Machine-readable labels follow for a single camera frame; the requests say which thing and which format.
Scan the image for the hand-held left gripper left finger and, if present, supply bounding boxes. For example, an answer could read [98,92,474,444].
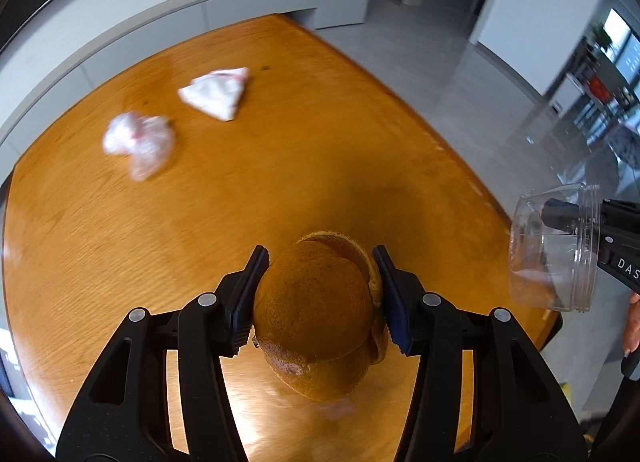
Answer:
[56,244,271,462]

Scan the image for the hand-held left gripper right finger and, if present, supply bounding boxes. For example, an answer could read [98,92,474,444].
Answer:
[372,244,588,462]

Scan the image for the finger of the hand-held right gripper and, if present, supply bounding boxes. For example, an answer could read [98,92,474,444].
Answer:
[541,198,607,238]

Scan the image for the clear plastic jar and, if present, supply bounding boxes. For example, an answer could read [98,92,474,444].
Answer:
[507,183,601,314]

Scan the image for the orange peel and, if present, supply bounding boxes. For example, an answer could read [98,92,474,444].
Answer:
[252,231,391,403]

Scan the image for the person's right hand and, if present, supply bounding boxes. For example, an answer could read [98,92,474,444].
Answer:
[622,291,640,359]

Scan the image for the green potted plant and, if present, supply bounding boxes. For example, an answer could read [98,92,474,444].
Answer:
[590,22,614,51]

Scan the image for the crumpled clear plastic bag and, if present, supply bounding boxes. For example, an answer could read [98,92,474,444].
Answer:
[102,111,176,182]

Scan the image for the white folded wrapper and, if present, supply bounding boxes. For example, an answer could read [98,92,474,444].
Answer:
[177,67,250,122]

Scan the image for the white sideboard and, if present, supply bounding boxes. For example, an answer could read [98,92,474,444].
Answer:
[0,0,321,165]

